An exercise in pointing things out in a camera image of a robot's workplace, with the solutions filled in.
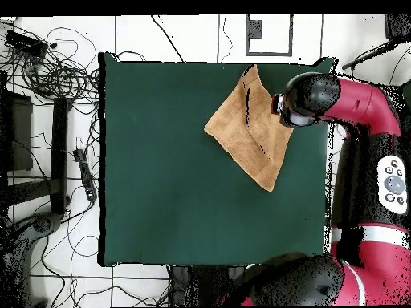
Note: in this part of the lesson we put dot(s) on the dark flat panel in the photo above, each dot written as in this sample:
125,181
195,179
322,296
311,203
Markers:
19,134

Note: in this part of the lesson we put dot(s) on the black stand bar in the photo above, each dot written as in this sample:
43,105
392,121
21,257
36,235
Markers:
59,154

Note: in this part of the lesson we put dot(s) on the black rod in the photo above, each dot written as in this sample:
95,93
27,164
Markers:
369,54

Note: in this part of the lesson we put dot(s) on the black corner box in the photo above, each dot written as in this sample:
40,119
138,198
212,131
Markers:
398,27

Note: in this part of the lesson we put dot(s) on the grey rounded base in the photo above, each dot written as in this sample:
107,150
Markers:
19,243

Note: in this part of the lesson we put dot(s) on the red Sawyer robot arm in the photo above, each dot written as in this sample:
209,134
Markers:
366,102

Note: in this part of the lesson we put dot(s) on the black power strip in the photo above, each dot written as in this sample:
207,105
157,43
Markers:
85,175

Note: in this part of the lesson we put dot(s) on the tan terry towel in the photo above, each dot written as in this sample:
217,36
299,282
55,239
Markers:
253,141

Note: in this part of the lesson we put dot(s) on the dark green table cloth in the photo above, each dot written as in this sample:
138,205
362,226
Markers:
154,192

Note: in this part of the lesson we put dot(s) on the grey square frame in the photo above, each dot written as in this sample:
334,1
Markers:
290,35

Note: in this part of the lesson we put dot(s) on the black electronics box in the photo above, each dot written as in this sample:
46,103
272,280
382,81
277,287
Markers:
25,43

